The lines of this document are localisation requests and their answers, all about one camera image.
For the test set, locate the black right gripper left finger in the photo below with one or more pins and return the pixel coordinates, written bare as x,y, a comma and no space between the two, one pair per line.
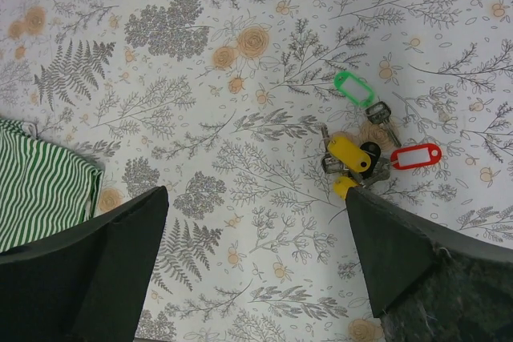
87,283

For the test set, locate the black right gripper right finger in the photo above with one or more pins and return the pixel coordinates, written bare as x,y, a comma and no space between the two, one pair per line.
426,282

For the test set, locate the red key tag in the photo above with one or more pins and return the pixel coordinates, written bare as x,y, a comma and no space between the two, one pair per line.
422,155

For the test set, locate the green striped cloth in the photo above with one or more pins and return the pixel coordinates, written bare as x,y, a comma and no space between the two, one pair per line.
45,188

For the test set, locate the yellow key tag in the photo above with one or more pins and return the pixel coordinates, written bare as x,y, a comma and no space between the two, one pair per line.
342,185
348,153

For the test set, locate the silver key under tags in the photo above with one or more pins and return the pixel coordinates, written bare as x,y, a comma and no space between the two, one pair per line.
331,165

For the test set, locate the silver key black head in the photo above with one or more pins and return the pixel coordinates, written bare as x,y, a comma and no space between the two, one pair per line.
379,114

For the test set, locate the green key tag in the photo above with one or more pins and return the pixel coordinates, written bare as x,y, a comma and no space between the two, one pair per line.
354,89

